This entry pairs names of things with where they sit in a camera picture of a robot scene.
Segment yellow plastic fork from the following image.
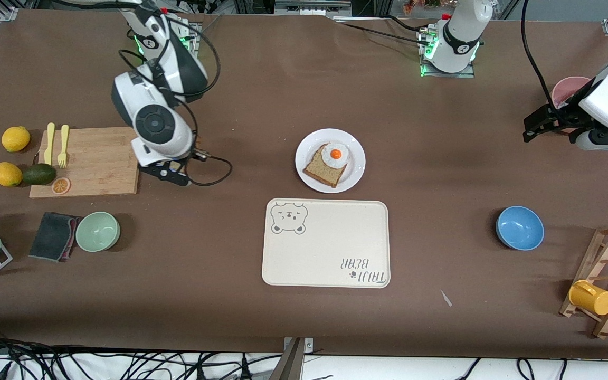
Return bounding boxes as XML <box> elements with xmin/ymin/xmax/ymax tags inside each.
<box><xmin>58</xmin><ymin>125</ymin><xmax>70</xmax><ymax>169</ymax></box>

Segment black base cable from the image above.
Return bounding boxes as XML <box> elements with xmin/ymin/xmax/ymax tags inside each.
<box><xmin>334</xmin><ymin>16</ymin><xmax>431</xmax><ymax>48</ymax></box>

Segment pink bowl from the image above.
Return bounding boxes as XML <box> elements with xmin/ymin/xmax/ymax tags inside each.
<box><xmin>551</xmin><ymin>77</ymin><xmax>595</xmax><ymax>132</ymax></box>

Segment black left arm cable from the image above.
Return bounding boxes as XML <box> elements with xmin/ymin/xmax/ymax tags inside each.
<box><xmin>520</xmin><ymin>0</ymin><xmax>571</xmax><ymax>109</ymax></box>

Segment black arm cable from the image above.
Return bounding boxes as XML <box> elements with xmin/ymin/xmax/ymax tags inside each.
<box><xmin>520</xmin><ymin>0</ymin><xmax>571</xmax><ymax>109</ymax></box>
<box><xmin>118</xmin><ymin>16</ymin><xmax>233</xmax><ymax>186</ymax></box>

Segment dark green avocado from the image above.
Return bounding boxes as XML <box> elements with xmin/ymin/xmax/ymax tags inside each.
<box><xmin>21</xmin><ymin>163</ymin><xmax>56</xmax><ymax>186</ymax></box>

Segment brown bread slice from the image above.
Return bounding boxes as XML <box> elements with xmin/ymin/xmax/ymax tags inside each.
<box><xmin>303</xmin><ymin>144</ymin><xmax>348</xmax><ymax>188</ymax></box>

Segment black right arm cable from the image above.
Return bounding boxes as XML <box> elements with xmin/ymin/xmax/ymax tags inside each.
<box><xmin>118</xmin><ymin>16</ymin><xmax>233</xmax><ymax>186</ymax></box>

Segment fried egg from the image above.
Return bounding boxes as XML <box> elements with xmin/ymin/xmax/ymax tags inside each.
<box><xmin>321</xmin><ymin>142</ymin><xmax>350</xmax><ymax>169</ymax></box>

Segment grey metal edge bracket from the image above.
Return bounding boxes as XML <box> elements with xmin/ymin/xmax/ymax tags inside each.
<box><xmin>283</xmin><ymin>337</ymin><xmax>314</xmax><ymax>354</ymax></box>

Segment dark metal post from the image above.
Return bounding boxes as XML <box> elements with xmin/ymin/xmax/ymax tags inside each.
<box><xmin>267</xmin><ymin>338</ymin><xmax>305</xmax><ymax>380</ymax></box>

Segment yellow plastic knife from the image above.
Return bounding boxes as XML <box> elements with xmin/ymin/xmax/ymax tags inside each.
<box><xmin>44</xmin><ymin>122</ymin><xmax>56</xmax><ymax>166</ymax></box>

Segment white round plate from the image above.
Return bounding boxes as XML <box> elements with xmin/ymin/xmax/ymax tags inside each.
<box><xmin>295</xmin><ymin>128</ymin><xmax>366</xmax><ymax>194</ymax></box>

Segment wooden cutting board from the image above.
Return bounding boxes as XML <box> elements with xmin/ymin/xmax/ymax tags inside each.
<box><xmin>29</xmin><ymin>126</ymin><xmax>141</xmax><ymax>199</ymax></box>

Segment cream bear print tray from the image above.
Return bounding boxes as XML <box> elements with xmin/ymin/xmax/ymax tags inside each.
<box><xmin>261</xmin><ymin>198</ymin><xmax>391</xmax><ymax>289</ymax></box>

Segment yellow lemon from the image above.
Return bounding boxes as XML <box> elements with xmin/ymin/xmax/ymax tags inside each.
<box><xmin>0</xmin><ymin>161</ymin><xmax>23</xmax><ymax>187</ymax></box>
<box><xmin>1</xmin><ymin>126</ymin><xmax>31</xmax><ymax>153</ymax></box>

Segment pale green bowl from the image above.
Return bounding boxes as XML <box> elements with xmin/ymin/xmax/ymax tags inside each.
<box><xmin>75</xmin><ymin>212</ymin><xmax>121</xmax><ymax>252</ymax></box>

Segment dark grey folded cloth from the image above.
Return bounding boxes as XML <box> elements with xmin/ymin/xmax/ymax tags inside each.
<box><xmin>28</xmin><ymin>212</ymin><xmax>82</xmax><ymax>263</ymax></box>

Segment tangled black floor cables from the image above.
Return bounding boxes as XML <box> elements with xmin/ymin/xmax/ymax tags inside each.
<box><xmin>0</xmin><ymin>327</ymin><xmax>283</xmax><ymax>380</ymax></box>

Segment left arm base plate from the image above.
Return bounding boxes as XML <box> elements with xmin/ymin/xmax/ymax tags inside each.
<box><xmin>417</xmin><ymin>25</ymin><xmax>476</xmax><ymax>79</ymax></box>

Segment yellow mug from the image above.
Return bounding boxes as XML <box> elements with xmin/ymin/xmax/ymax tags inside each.
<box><xmin>568</xmin><ymin>280</ymin><xmax>608</xmax><ymax>316</ymax></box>

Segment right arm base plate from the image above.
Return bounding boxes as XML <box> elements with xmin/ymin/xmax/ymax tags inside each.
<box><xmin>164</xmin><ymin>13</ymin><xmax>203</xmax><ymax>56</ymax></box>

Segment blue bowl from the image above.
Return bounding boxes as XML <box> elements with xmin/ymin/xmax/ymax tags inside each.
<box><xmin>496</xmin><ymin>206</ymin><xmax>545</xmax><ymax>251</ymax></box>

